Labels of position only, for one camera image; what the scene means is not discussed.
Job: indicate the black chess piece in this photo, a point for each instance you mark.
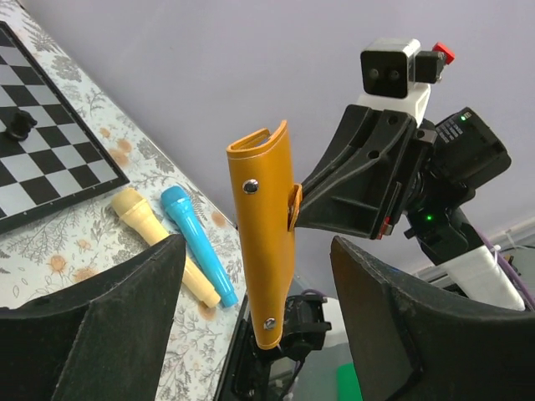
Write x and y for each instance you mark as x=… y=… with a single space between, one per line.
x=20 y=126

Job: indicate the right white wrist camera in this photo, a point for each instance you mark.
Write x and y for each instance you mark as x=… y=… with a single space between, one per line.
x=398 y=74

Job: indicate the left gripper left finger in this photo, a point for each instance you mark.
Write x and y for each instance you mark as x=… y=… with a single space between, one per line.
x=104 y=338

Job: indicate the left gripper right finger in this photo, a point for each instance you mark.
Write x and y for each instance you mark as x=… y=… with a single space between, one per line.
x=410 y=340

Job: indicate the tan leather card holder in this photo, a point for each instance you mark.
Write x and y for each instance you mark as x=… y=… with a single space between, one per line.
x=267 y=201

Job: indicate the floral table mat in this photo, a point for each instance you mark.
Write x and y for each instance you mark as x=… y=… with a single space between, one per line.
x=75 y=244

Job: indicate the beige toy microphone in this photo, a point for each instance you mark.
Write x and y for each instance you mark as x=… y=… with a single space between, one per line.
x=134 y=210

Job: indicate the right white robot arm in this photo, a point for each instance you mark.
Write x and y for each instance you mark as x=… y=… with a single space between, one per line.
x=382 y=165

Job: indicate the black white chessboard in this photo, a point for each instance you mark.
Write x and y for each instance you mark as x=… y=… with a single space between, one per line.
x=61 y=163

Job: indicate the blue toy microphone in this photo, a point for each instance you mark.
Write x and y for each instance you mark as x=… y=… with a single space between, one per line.
x=177 y=205

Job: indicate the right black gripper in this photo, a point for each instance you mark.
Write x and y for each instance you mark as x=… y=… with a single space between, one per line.
x=438 y=169

